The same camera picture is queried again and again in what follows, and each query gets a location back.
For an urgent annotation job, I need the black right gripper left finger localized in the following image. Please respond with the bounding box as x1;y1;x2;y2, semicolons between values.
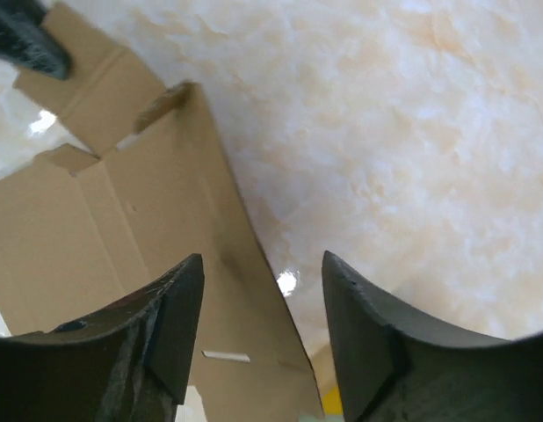
0;254;205;421

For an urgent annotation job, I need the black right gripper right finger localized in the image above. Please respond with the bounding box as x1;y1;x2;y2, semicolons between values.
322;252;543;421

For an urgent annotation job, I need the yellow plastic tray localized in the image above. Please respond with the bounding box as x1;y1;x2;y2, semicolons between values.
321;382;343;416

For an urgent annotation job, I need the brown cardboard box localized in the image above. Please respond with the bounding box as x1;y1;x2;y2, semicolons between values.
0;4;322;421

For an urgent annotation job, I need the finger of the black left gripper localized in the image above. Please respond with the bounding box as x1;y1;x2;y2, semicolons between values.
0;0;72;80

